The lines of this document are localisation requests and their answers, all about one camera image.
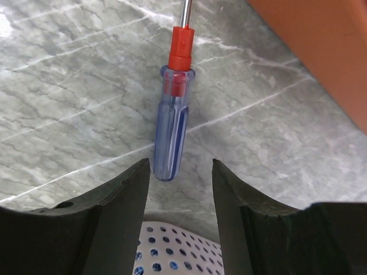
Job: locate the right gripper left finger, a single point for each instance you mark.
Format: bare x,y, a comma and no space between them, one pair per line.
94,233

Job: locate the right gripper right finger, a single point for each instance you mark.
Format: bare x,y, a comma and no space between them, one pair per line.
259,235

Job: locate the red blue screwdriver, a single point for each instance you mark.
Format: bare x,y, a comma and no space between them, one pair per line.
173,110

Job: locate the blue checked cloth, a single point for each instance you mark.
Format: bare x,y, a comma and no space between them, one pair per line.
155,261

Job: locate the white plastic basket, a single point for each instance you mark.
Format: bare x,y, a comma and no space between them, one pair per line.
195,254

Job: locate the orange drawer cabinet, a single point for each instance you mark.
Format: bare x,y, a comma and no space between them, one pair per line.
329,37

